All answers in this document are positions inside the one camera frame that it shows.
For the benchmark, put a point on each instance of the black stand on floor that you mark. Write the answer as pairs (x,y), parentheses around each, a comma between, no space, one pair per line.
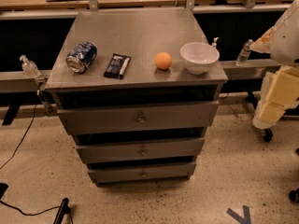
(63,210)

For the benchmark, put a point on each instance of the grey bottom drawer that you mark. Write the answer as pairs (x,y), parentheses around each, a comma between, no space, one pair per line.
(141,172)

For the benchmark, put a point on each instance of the grey middle drawer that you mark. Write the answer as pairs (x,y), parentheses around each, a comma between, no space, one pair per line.
(140,150)

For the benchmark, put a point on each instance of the clear water bottle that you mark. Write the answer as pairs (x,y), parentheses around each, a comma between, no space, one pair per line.
(244,53)

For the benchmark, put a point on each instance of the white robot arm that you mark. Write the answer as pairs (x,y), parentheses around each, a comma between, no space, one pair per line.
(285,46)

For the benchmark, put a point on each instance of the grey drawer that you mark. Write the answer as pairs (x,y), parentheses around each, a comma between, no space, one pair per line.
(140,150)
(131,118)
(141,172)

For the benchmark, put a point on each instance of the grey top drawer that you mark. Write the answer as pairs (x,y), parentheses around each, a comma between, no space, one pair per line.
(131,118)

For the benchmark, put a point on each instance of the orange fruit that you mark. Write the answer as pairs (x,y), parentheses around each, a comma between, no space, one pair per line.
(163,60)

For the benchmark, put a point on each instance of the clear sanitizer pump bottle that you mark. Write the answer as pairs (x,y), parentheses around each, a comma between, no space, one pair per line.
(29,67)

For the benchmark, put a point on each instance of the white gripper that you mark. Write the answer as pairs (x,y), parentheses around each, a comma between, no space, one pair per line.
(287,42)

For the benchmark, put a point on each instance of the black caster wheel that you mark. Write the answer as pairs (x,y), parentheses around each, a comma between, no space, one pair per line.
(294,196)

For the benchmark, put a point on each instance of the grey drawer cabinet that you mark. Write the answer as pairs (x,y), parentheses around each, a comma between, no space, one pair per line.
(141,34)

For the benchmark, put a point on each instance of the black snack bar packet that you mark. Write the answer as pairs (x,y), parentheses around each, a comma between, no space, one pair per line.
(117,66)

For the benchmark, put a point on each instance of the small white pump bottle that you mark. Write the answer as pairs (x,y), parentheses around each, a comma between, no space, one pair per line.
(214,43)

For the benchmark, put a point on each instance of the white bowl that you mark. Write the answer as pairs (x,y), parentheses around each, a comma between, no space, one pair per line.
(198,58)

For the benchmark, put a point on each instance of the blue soda can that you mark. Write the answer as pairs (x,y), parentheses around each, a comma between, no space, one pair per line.
(81,56)

